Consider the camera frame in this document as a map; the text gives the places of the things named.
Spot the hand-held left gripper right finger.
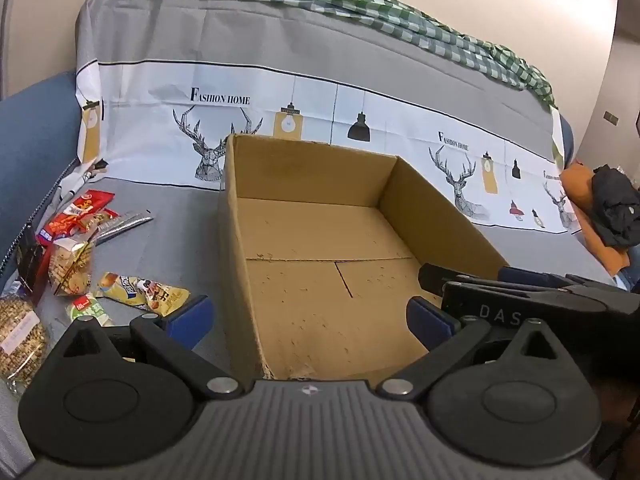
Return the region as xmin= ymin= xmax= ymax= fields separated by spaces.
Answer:
xmin=375 ymin=296 xmax=577 ymax=402

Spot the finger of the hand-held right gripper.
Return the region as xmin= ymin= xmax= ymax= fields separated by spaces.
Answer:
xmin=418 ymin=262 xmax=626 ymax=333
xmin=497 ymin=266 xmax=601 ymax=295

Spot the small red snack packet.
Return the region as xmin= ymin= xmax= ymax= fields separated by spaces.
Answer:
xmin=94 ymin=208 xmax=122 ymax=234

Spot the yellow snack packet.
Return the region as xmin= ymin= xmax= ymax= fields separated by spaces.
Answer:
xmin=96 ymin=272 xmax=191 ymax=314

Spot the dark red flat packet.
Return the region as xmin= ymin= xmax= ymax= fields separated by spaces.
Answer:
xmin=16 ymin=244 xmax=54 ymax=307

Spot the red spicy snack packet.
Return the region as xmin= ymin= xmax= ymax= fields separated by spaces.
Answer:
xmin=37 ymin=190 xmax=117 ymax=247

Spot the green white snack packet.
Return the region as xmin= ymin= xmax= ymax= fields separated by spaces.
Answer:
xmin=67 ymin=293 xmax=117 ymax=329

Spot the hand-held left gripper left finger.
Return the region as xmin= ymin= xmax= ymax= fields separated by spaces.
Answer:
xmin=46 ymin=295 xmax=246 ymax=403

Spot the black cloth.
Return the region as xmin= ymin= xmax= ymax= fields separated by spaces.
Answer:
xmin=592 ymin=164 xmax=640 ymax=249

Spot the brown cardboard box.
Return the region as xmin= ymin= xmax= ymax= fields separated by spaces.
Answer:
xmin=217 ymin=133 xmax=511 ymax=382

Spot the clear bag of nut bars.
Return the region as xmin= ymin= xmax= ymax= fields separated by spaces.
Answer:
xmin=0 ymin=294 xmax=52 ymax=397

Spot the blue denim cloth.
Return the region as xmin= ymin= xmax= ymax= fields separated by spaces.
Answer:
xmin=617 ymin=245 xmax=640 ymax=292

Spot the clear biscuit bag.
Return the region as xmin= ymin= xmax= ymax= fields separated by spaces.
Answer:
xmin=47 ymin=232 xmax=97 ymax=297

